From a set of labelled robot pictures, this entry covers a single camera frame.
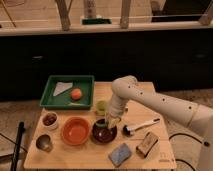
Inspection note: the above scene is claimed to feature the green pepper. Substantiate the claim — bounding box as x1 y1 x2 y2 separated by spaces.
95 121 108 128

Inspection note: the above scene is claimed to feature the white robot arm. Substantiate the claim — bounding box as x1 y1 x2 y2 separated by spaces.
106 76 213 171

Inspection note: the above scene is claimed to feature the purple bowl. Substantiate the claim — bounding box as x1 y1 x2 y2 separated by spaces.
91 119 117 144

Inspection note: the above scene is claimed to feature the orange bowl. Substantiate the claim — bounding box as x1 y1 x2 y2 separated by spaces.
60 117 90 146

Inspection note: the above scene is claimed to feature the green plastic cup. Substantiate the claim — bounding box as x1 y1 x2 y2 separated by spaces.
96 100 107 116

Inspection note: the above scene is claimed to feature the blue sponge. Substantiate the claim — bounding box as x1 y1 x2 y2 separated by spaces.
108 143 132 167

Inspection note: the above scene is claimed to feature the brown wooden block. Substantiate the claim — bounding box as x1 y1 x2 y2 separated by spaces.
136 132 158 157

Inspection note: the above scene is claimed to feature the orange fruit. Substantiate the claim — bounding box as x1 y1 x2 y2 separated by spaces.
70 88 83 100

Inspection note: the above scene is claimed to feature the green plastic tray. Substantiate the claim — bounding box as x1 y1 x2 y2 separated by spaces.
40 75 94 110

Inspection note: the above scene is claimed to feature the white cloth piece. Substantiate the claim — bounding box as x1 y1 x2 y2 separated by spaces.
53 82 73 96

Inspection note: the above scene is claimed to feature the silver metal cup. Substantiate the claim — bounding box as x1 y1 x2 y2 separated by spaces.
36 134 53 152

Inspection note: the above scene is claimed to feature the black pole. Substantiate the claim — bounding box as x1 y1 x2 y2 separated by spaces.
10 122 25 171

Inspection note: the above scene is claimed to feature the green board on shelf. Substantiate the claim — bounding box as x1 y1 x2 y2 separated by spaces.
82 18 112 25

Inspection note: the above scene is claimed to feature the white handled brush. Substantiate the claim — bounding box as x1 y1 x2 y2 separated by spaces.
122 118 160 136

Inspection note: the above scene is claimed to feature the black cable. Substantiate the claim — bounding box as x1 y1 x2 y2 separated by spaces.
168 132 205 171

